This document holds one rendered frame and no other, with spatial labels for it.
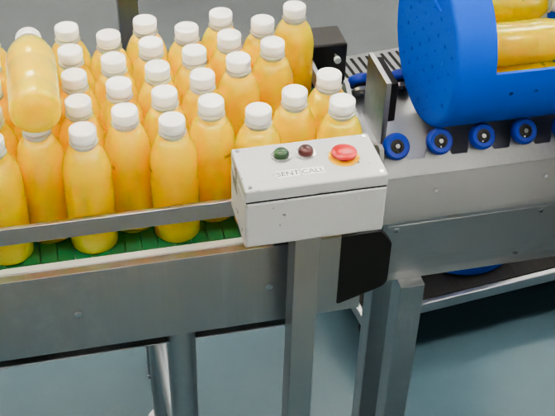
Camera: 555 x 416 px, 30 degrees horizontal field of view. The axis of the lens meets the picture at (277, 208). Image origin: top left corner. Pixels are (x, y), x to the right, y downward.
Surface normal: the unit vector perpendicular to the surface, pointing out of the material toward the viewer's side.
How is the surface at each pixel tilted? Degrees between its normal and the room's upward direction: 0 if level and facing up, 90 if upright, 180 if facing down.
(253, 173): 0
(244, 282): 90
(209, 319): 90
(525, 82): 93
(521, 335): 0
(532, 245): 109
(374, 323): 90
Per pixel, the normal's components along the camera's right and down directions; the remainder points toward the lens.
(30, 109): 0.25, 0.63
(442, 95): -0.97, 0.13
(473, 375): 0.02, -0.77
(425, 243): 0.22, 0.85
